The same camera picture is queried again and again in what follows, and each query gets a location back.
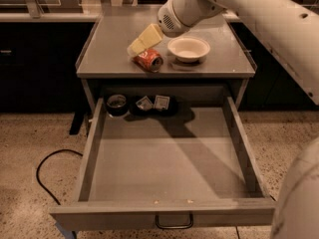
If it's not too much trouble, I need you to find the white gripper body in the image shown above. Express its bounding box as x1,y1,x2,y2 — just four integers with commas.
158,0,190,38

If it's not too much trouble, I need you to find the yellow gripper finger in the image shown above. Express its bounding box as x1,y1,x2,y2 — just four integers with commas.
127,24,163,58

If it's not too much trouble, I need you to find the red coke can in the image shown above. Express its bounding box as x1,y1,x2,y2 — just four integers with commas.
133,49,163,73

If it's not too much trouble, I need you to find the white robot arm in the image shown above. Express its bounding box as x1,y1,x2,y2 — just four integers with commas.
128,0,319,239

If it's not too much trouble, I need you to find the open grey top drawer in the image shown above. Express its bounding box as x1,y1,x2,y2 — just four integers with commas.
50,99,275,231

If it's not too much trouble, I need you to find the grey cabinet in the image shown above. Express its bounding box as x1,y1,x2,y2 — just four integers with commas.
75,5,258,116

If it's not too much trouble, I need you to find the white bowl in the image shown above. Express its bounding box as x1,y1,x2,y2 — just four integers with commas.
167,36,210,63

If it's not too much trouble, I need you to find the white packet right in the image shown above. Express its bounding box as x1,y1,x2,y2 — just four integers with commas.
154,95,169,111

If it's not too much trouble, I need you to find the white packet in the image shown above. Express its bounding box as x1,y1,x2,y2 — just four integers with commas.
136,96,154,112
154,95,169,111

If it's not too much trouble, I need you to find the white packet left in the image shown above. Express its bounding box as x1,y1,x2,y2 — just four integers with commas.
136,96,154,112

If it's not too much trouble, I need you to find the black tray with packets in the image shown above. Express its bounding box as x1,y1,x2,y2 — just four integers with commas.
129,96,178,117

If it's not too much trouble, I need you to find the black tape roll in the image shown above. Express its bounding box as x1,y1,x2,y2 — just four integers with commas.
106,95,128,117

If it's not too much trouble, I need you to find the white counter rail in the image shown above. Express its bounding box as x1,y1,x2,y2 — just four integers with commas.
0,13,99,23

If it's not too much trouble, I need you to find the black floor cable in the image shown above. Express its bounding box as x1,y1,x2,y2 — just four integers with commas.
35,148,84,206

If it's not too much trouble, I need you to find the black drawer handle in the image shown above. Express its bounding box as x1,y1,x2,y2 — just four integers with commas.
155,213,193,230

